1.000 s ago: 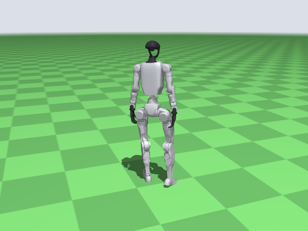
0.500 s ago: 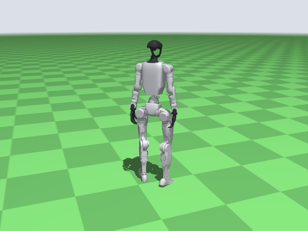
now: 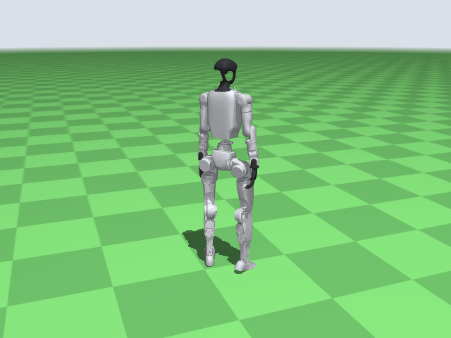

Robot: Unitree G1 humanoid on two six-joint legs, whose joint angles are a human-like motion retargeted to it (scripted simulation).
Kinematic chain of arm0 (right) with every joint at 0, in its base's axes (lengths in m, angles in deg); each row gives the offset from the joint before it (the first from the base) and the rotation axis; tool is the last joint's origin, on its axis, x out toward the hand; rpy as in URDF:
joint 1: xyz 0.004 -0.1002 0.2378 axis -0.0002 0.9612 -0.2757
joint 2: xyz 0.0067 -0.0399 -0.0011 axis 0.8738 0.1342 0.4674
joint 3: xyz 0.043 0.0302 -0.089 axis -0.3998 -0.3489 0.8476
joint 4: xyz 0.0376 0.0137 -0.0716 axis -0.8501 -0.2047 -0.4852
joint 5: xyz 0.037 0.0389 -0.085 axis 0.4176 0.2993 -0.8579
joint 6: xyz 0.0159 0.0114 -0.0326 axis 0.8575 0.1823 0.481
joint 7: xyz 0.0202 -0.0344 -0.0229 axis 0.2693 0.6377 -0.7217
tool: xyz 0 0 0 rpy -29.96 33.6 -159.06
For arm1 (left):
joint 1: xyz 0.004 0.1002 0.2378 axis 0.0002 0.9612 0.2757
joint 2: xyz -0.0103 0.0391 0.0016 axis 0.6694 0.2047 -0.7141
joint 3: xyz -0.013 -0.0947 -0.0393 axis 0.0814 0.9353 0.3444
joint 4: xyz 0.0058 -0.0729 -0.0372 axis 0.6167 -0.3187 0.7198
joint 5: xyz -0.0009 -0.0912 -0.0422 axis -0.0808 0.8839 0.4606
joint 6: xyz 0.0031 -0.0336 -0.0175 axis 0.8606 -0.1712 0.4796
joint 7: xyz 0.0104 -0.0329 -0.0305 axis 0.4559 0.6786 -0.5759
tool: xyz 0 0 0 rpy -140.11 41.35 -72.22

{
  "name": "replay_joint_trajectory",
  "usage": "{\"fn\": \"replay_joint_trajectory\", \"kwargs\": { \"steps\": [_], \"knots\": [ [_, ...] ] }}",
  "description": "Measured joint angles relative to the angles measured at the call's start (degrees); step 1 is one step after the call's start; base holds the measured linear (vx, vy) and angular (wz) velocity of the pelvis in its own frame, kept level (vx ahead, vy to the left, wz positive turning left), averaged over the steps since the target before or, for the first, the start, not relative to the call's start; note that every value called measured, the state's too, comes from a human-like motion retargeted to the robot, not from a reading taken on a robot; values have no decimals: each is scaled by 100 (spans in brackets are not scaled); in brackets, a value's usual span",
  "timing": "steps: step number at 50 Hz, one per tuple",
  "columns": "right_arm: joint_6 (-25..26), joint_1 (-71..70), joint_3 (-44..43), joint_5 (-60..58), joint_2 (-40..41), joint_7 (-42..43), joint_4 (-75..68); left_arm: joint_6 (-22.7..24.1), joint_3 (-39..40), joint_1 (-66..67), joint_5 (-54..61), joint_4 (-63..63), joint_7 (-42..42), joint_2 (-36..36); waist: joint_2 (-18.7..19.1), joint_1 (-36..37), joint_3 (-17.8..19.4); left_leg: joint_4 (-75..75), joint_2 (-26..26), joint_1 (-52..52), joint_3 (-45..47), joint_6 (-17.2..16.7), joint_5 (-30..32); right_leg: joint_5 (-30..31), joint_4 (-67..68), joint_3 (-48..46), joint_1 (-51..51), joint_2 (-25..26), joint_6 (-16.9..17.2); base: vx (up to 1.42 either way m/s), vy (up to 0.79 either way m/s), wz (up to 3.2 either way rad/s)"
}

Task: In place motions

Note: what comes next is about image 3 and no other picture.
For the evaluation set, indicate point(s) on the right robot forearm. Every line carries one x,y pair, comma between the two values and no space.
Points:
252,145

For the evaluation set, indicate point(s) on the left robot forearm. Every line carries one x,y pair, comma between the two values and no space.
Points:
203,142

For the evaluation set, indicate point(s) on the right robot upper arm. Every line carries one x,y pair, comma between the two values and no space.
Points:
244,101

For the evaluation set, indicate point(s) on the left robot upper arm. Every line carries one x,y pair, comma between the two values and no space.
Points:
203,112

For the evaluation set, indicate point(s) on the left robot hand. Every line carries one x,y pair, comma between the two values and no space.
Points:
200,155

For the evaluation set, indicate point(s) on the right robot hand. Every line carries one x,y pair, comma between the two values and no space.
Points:
254,167

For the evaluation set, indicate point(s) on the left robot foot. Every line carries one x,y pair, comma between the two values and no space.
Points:
209,260

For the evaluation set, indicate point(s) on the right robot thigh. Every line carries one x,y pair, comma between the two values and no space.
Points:
242,171

